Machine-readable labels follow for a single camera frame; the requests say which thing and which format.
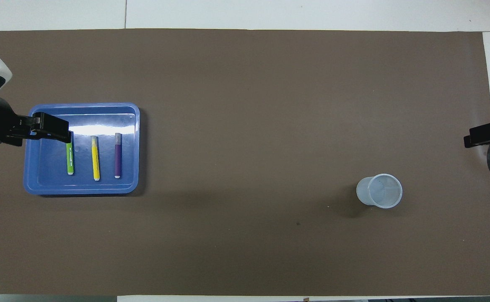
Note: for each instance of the green marker pen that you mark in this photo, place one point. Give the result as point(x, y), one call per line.
point(70, 159)

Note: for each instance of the yellow marker pen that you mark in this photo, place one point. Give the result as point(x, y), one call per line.
point(96, 159)

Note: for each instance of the purple marker pen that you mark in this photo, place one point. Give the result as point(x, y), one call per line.
point(118, 157)

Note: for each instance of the blue plastic tray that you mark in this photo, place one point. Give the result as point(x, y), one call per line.
point(52, 180)

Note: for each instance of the translucent plastic cup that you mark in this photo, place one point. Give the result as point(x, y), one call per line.
point(379, 193)

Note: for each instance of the brown table mat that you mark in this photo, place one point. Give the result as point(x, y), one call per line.
point(244, 105)

